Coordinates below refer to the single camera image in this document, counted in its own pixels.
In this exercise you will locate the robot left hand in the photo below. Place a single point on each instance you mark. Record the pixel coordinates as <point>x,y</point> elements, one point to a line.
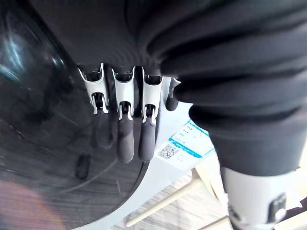
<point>216,60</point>

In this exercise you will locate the dark round washing machine door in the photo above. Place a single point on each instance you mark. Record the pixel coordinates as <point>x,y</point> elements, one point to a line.
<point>48,119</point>

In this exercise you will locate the blue and white label sticker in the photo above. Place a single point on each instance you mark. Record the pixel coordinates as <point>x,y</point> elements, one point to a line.
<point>189,137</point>

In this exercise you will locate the white QR code sticker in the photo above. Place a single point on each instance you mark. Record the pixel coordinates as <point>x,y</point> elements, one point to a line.
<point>169,152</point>

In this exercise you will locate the light wooden rack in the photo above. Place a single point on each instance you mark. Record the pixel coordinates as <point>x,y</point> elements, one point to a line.
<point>168,198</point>

